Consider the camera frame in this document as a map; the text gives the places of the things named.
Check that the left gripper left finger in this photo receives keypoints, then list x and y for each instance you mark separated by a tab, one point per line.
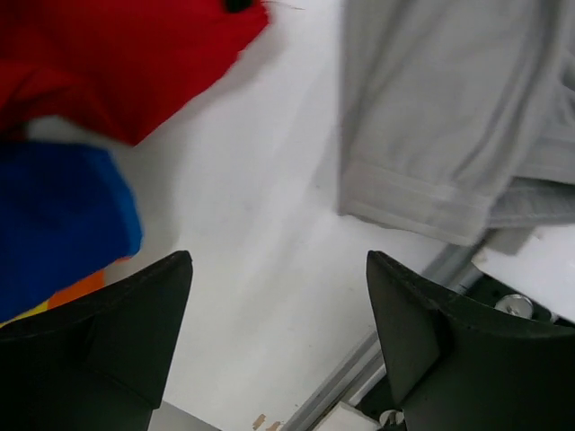
100	362

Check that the red jacket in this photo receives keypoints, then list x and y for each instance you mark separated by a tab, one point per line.
118	68

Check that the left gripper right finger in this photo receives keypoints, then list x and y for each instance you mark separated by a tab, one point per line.
456	364

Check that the rainbow striped garment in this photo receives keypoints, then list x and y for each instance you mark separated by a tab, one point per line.
67	213

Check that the grey trousers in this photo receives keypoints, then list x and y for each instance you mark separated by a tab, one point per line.
457	117

